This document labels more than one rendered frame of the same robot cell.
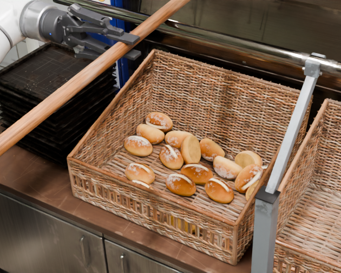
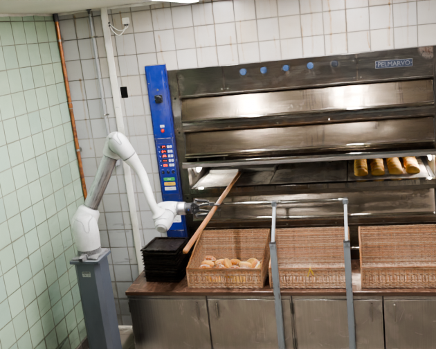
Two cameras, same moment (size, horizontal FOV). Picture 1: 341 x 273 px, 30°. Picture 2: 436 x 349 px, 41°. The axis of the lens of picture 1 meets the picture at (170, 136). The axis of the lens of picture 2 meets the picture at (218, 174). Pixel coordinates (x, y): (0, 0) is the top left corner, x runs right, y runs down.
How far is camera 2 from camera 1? 2.72 m
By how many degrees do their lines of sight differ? 29
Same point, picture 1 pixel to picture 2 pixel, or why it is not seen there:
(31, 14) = (180, 205)
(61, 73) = (169, 244)
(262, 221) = (273, 252)
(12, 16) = (174, 207)
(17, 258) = (158, 336)
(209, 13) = (223, 209)
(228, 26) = (232, 212)
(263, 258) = (275, 268)
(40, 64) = (156, 244)
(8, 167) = (153, 287)
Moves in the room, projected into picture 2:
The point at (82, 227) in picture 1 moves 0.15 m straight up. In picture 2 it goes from (196, 298) to (194, 278)
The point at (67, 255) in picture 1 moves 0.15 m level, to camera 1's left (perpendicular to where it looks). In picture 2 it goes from (187, 319) to (167, 324)
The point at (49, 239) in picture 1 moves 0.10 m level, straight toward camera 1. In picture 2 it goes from (178, 314) to (185, 318)
